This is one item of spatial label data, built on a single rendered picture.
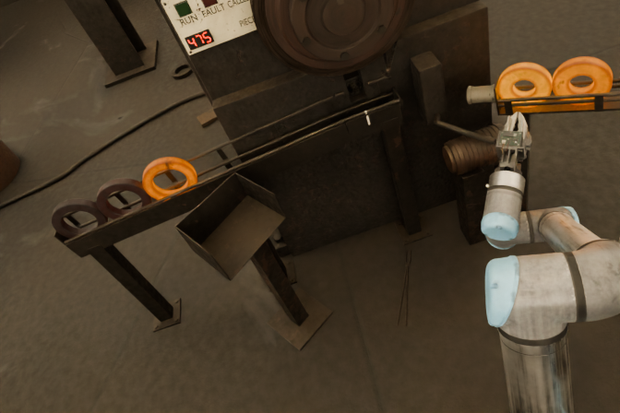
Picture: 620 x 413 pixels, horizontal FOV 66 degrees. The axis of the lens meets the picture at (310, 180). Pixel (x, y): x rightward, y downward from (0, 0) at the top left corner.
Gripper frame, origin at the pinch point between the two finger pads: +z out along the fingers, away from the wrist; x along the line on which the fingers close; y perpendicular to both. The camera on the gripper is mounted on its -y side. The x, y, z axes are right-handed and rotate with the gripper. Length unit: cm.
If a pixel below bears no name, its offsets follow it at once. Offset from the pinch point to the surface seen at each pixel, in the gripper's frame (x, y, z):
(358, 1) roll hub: 38, 42, 8
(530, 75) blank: -1.7, -0.2, 15.0
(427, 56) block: 29.9, 2.6, 20.4
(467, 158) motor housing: 16.1, -21.0, -3.9
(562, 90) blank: -10.4, -5.7, 13.2
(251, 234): 73, 4, -49
